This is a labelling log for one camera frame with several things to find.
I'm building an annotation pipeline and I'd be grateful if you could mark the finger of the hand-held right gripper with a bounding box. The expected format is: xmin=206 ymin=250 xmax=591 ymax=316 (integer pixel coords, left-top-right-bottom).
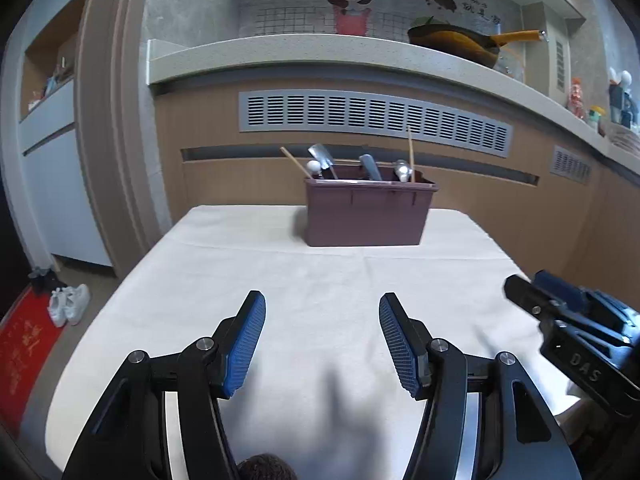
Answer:
xmin=532 ymin=269 xmax=588 ymax=312
xmin=503 ymin=274 xmax=557 ymax=318

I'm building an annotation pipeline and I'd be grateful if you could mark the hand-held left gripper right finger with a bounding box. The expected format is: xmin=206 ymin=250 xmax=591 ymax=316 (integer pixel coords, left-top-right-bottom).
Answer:
xmin=378 ymin=292 xmax=583 ymax=480

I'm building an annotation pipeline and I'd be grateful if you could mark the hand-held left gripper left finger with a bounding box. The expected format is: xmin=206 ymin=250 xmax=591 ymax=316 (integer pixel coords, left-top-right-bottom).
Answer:
xmin=61 ymin=290 xmax=267 ymax=480

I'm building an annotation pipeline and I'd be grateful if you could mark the purple plastic utensil holder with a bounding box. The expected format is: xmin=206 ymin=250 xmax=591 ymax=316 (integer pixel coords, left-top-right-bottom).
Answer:
xmin=305 ymin=162 xmax=440 ymax=247

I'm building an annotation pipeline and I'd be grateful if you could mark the wooden chopstick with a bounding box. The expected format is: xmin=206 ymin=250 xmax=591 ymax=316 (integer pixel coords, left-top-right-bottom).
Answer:
xmin=406 ymin=126 xmax=417 ymax=183
xmin=280 ymin=146 xmax=313 ymax=179

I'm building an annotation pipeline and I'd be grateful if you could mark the white tablecloth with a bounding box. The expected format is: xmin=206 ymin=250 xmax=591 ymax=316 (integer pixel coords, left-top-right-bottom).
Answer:
xmin=45 ymin=205 xmax=581 ymax=480

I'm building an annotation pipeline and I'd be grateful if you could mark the small grey vent grille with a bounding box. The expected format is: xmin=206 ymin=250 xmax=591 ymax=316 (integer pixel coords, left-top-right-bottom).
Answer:
xmin=550 ymin=145 xmax=592 ymax=186

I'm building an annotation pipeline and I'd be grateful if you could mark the dark brown fuzzy object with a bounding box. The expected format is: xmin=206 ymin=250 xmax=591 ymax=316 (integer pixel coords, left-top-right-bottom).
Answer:
xmin=236 ymin=452 xmax=299 ymax=480

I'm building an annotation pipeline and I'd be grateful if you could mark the stack of plates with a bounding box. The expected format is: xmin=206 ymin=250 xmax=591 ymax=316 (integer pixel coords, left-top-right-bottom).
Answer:
xmin=602 ymin=124 xmax=640 ymax=152

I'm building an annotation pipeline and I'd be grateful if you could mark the beige wooden cabinet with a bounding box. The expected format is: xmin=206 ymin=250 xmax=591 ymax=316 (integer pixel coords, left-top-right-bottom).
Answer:
xmin=152 ymin=77 xmax=640 ymax=311

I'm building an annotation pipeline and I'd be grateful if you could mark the white sneaker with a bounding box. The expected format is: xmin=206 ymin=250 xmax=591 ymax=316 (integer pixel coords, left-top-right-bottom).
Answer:
xmin=48 ymin=287 xmax=72 ymax=328
xmin=62 ymin=284 xmax=92 ymax=326

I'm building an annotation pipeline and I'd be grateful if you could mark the orange bottle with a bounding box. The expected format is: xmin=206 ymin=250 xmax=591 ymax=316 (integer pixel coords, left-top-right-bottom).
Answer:
xmin=569 ymin=78 xmax=586 ymax=117

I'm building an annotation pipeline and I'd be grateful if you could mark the black shoe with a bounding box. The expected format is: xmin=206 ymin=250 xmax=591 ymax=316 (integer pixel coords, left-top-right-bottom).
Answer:
xmin=27 ymin=266 xmax=61 ymax=294

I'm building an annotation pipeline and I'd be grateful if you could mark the red floor mat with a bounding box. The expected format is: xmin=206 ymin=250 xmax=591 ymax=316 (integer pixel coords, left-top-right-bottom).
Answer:
xmin=0 ymin=287 xmax=63 ymax=438

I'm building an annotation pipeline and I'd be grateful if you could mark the long grey vent grille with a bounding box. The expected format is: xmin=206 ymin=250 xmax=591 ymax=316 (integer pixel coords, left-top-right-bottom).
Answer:
xmin=238 ymin=91 xmax=514 ymax=157

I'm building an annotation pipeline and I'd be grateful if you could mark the white storage cabinet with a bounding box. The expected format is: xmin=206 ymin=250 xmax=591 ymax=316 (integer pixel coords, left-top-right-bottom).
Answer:
xmin=0 ymin=0 xmax=113 ymax=268

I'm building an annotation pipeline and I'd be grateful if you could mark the yellow frying pan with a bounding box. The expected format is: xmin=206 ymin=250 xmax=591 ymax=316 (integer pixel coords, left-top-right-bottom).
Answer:
xmin=407 ymin=16 xmax=548 ymax=68

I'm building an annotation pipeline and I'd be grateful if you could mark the grey stone countertop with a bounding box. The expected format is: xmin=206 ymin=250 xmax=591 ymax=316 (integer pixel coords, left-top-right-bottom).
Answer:
xmin=146 ymin=34 xmax=640 ymax=176

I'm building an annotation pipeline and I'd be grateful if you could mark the cartoon wall sticker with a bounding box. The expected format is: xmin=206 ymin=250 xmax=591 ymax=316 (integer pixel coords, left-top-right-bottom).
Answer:
xmin=240 ymin=0 xmax=506 ymax=41

